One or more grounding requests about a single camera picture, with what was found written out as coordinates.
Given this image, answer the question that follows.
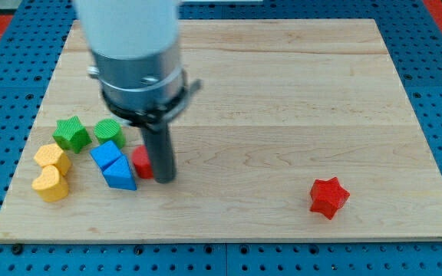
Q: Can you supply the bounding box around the light wooden board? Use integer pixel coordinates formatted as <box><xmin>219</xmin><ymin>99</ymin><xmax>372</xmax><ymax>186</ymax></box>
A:
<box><xmin>0</xmin><ymin>19</ymin><xmax>442</xmax><ymax>244</ymax></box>

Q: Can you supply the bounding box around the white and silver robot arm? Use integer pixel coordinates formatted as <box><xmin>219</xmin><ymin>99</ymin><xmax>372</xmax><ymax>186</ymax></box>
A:
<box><xmin>73</xmin><ymin>0</ymin><xmax>200</xmax><ymax>128</ymax></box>

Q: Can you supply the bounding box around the red star block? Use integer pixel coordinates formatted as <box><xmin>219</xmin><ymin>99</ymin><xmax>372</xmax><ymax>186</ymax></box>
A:
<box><xmin>309</xmin><ymin>177</ymin><xmax>351</xmax><ymax>220</ymax></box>

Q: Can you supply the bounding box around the yellow heart block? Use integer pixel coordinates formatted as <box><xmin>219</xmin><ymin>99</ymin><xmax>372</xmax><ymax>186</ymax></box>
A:
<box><xmin>31</xmin><ymin>166</ymin><xmax>69</xmax><ymax>202</ymax></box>

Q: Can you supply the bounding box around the green cylinder block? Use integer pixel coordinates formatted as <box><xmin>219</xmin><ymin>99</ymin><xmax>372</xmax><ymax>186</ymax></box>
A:
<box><xmin>94</xmin><ymin>119</ymin><xmax>126</xmax><ymax>149</ymax></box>

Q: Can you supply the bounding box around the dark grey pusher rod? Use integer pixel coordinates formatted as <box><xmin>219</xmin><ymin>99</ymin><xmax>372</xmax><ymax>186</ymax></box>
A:
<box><xmin>140</xmin><ymin>123</ymin><xmax>176</xmax><ymax>184</ymax></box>

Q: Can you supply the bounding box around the green star block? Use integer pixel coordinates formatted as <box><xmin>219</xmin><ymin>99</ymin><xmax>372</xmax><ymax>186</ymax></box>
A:
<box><xmin>52</xmin><ymin>116</ymin><xmax>91</xmax><ymax>153</ymax></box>

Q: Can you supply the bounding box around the blue triangle block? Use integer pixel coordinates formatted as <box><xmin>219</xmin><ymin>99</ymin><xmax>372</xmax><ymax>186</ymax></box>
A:
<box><xmin>102</xmin><ymin>155</ymin><xmax>137</xmax><ymax>191</ymax></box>

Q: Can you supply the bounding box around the blue cube block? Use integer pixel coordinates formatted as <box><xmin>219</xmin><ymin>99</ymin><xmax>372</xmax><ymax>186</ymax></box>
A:
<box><xmin>90</xmin><ymin>140</ymin><xmax>122</xmax><ymax>171</ymax></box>

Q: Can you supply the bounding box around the yellow hexagon block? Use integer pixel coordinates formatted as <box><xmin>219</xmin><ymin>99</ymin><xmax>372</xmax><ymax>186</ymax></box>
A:
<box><xmin>33</xmin><ymin>143</ymin><xmax>72</xmax><ymax>176</ymax></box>

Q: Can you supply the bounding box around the red cylinder block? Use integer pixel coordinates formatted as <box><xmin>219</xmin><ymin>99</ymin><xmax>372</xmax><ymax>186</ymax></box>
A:
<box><xmin>131</xmin><ymin>145</ymin><xmax>153</xmax><ymax>179</ymax></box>

